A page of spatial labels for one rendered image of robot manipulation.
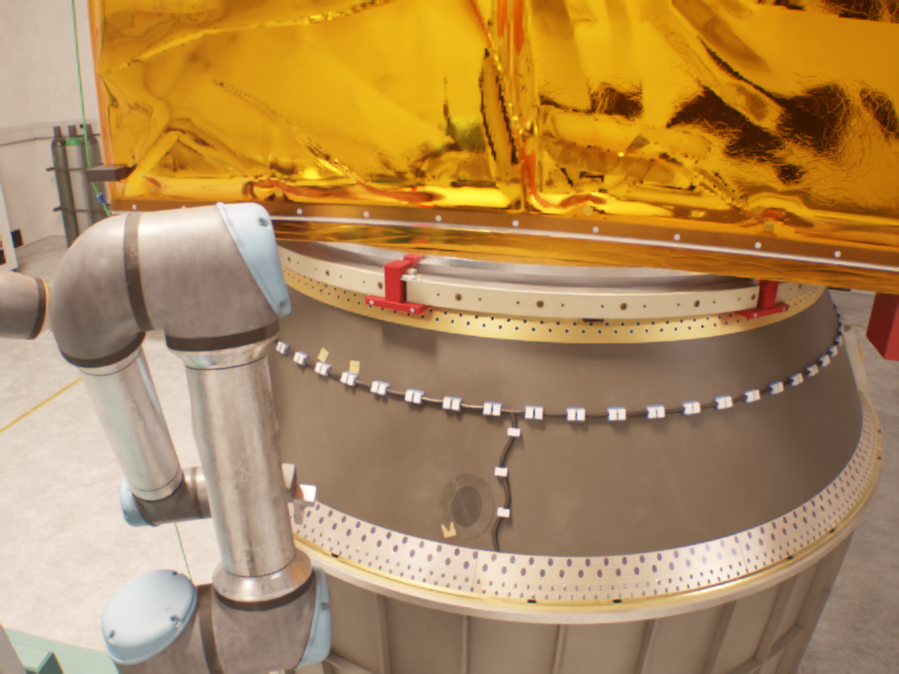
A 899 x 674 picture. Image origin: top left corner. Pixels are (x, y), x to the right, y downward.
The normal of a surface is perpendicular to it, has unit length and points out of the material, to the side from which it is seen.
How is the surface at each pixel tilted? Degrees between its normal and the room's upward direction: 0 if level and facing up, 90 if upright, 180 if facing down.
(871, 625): 0
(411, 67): 90
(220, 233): 45
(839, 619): 0
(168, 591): 7
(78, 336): 110
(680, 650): 90
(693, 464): 62
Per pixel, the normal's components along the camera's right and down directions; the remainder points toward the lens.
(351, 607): -0.47, 0.35
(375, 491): -0.40, -0.11
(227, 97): -0.22, 0.33
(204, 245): 0.25, -0.22
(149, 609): -0.12, -0.90
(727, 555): 0.17, -0.41
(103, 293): 0.09, 0.35
